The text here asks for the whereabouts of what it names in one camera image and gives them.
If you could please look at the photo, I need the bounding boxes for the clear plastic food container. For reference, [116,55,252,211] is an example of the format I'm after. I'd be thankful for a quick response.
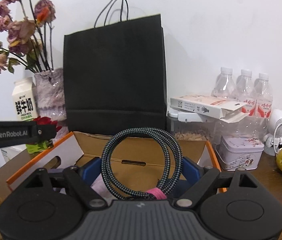
[166,102,222,143]

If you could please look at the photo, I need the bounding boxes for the small white desk fan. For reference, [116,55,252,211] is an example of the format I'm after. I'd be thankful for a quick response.
[264,109,282,155]

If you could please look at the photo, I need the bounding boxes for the red rose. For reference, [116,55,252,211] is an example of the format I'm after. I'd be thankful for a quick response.
[32,116,62,133]

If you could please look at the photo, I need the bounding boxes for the light purple towel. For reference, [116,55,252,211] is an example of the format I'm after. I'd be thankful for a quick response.
[48,169,114,202]

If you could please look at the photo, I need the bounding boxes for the white green milk carton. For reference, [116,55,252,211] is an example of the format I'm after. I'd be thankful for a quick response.
[12,78,54,154]

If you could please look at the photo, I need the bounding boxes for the black paper bag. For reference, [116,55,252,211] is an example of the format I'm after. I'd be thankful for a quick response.
[63,0,168,137]

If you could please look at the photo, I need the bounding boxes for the clear glass vase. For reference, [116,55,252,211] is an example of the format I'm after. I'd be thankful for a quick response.
[34,67,67,130]

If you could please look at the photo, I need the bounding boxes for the braided cable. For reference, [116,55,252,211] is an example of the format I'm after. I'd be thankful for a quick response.
[101,127,183,201]

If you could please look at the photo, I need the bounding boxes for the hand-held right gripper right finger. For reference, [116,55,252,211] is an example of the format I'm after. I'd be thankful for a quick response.
[175,156,259,208]

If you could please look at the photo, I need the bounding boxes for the white paper carton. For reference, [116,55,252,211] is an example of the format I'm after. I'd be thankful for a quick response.
[170,94,249,123]

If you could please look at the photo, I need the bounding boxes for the orange white cardboard box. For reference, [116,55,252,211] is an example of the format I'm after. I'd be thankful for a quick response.
[6,130,223,198]

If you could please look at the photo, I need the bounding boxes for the white floral tin box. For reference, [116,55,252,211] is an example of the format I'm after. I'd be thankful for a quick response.
[217,134,265,172]

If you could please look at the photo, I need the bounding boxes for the clear water bottle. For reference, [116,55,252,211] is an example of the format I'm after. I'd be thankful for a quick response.
[232,69,257,135]
[254,73,274,130]
[210,67,239,140]

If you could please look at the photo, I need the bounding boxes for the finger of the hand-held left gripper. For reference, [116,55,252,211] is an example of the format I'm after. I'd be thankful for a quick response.
[33,122,56,141]

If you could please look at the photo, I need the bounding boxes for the dried pink flower bouquet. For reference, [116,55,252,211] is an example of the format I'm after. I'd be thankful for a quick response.
[0,0,56,74]

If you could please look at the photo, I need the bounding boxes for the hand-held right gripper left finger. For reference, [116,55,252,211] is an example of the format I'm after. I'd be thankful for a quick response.
[22,156,108,209]

